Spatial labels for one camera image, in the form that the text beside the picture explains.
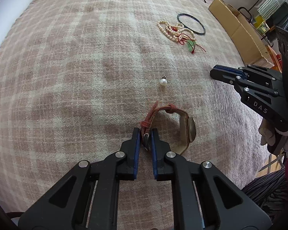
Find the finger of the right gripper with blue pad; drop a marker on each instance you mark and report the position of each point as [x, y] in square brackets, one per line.
[225, 74]

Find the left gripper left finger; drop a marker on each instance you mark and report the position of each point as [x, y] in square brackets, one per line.
[87, 196]

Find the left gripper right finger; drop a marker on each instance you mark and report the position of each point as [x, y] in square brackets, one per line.
[203, 197]

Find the single pearl earring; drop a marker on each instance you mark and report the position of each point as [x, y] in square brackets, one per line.
[163, 81]

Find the small pearl bead strand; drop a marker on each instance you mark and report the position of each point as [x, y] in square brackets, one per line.
[177, 32]

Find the white gloved right hand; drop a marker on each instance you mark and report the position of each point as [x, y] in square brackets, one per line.
[271, 136]

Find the cardboard box tray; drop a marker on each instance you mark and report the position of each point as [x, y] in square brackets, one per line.
[246, 39]

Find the black clothes rack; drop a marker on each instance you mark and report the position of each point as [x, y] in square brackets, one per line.
[250, 15]

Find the yellow green box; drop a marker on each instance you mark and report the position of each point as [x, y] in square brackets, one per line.
[261, 25]

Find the striped dark fabric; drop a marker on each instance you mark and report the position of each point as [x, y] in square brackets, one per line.
[270, 193]

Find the dark hanging clothes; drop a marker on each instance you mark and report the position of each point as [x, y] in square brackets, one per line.
[280, 17]

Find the striped hanging cloth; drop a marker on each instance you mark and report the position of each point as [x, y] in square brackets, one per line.
[267, 7]

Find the pink plaid blanket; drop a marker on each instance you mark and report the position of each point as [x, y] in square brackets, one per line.
[76, 77]

